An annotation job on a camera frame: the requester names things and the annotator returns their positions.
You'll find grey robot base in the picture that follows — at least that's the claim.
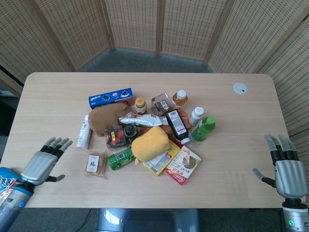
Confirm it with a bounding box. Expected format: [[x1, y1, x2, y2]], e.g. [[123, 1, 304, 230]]
[[98, 208, 201, 232]]

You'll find woven folding screen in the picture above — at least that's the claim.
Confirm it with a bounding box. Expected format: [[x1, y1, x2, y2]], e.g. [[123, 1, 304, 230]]
[[0, 0, 309, 187]]

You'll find brown capybara plush toy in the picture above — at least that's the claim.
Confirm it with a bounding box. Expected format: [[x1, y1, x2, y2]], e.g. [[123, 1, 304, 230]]
[[87, 101, 134, 137]]

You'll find clear box of red snacks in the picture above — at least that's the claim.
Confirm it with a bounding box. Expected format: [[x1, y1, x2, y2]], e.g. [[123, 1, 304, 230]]
[[103, 125, 127, 148]]

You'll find dark sauce bottle with label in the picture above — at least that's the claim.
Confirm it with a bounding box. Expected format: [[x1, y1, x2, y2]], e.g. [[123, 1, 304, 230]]
[[166, 109, 192, 145]]

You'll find green cylindrical snack can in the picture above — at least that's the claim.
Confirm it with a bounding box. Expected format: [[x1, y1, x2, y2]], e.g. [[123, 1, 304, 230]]
[[107, 146, 136, 171]]

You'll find white bottle with white cap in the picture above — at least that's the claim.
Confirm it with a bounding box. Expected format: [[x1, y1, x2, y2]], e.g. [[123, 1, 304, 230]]
[[189, 106, 205, 128]]

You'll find dark round jar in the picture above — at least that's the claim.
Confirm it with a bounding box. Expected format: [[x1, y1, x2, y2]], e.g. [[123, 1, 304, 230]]
[[124, 123, 139, 145]]

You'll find green tea bottle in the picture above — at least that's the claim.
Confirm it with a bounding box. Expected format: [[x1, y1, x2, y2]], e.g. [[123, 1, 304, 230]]
[[193, 116, 216, 142]]

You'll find yellow-capped orange jar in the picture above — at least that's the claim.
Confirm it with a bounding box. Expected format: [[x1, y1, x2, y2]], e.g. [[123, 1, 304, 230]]
[[134, 97, 148, 115]]

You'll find white tube bottle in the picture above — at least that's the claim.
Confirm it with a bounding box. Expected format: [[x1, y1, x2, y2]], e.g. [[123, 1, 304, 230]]
[[76, 115, 92, 149]]

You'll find blue oreo cookie box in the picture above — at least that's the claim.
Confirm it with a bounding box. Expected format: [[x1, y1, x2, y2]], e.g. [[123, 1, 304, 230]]
[[88, 87, 135, 109]]

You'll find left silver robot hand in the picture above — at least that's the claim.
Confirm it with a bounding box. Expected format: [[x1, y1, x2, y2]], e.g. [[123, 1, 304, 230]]
[[20, 137, 73, 186]]

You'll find yellow plush toy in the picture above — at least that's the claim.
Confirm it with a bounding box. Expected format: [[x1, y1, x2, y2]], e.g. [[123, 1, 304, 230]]
[[131, 126, 170, 165]]

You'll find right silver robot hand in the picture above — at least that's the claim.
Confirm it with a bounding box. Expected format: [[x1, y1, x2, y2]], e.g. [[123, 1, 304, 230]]
[[253, 134, 306, 200]]

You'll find blue snack bag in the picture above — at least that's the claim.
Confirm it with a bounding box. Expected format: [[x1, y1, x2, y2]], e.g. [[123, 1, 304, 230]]
[[0, 166, 23, 207]]

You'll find clear plastic box with chocolates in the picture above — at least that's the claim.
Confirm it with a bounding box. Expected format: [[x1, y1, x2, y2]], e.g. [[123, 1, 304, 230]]
[[151, 92, 174, 116]]

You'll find orange juice bottle white cap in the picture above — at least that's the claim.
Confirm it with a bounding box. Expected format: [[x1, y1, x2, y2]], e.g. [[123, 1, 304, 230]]
[[172, 89, 188, 107]]

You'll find red and white food packet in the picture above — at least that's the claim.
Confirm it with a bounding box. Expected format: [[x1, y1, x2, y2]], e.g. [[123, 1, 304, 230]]
[[163, 145, 202, 186]]

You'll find silver snack bag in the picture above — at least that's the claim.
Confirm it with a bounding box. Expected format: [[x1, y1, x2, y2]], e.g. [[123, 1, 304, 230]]
[[118, 112, 169, 128]]

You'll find yellow snack packet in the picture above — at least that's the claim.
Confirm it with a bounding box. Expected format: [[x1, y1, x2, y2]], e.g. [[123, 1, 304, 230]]
[[143, 139, 182, 177]]

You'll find white cable grommet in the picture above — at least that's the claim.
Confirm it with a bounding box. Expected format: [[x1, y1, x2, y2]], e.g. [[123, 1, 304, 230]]
[[233, 82, 249, 95]]

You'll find orange snack packet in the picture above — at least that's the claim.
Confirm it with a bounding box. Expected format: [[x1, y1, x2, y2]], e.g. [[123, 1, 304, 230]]
[[159, 108, 192, 136]]

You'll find brown snack packet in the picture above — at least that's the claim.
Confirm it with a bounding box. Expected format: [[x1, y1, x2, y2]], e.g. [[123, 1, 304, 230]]
[[84, 151, 108, 178]]

